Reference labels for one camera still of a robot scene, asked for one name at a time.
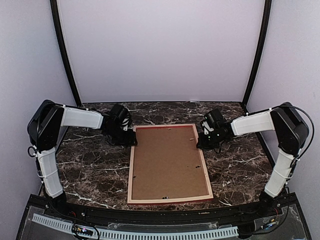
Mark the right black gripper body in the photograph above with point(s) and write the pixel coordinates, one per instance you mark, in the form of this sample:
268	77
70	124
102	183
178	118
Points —
212	141

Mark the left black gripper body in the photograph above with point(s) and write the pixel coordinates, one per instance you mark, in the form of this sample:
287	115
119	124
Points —
119	137

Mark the brown backing board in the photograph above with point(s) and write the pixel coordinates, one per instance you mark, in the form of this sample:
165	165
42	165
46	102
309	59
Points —
167	162

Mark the red wooden picture frame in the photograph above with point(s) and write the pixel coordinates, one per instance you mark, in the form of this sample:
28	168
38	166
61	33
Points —
131	175

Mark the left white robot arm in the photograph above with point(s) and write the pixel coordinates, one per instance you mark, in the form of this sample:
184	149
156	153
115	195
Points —
44	129

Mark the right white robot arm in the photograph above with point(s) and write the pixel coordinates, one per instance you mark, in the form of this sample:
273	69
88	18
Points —
291	131

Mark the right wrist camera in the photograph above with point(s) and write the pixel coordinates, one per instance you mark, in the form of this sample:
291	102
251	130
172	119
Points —
205	127

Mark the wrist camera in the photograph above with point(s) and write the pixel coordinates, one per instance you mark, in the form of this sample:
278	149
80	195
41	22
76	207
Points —
205	127
126	123

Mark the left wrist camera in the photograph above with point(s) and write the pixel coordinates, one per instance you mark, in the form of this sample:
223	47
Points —
126	123

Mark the white cable tray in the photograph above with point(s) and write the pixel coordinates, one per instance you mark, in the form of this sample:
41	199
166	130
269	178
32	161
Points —
122	231

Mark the black front table rail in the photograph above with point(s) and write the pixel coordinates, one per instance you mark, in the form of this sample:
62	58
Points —
240	215

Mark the right black corner post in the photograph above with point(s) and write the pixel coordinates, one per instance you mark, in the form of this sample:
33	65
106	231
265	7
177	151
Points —
259	52

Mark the black corner post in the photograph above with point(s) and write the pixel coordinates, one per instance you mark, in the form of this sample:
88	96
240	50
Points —
259	52
63	52

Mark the left black corner post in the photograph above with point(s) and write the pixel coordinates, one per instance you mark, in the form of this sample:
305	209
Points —
63	52

